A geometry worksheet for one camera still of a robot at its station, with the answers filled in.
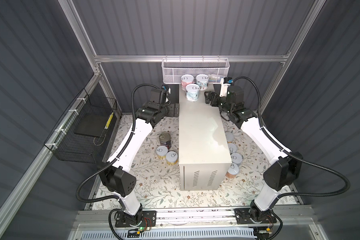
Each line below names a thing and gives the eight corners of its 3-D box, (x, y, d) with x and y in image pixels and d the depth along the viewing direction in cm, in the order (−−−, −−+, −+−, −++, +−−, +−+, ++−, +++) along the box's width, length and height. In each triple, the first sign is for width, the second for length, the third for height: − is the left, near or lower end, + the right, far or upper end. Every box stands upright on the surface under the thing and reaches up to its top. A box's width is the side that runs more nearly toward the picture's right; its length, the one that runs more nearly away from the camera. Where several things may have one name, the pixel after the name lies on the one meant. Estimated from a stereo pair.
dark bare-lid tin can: (160, 151, 101) (158, 142, 92) (161, 141, 106) (159, 132, 97) (170, 151, 101) (169, 142, 92) (171, 141, 106) (170, 132, 97)
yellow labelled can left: (156, 160, 97) (155, 155, 92) (158, 150, 101) (156, 145, 96) (167, 160, 96) (166, 155, 92) (167, 150, 101) (167, 145, 96)
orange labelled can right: (224, 175, 90) (226, 171, 85) (228, 167, 93) (231, 162, 88) (233, 181, 88) (236, 177, 83) (237, 172, 91) (240, 167, 86)
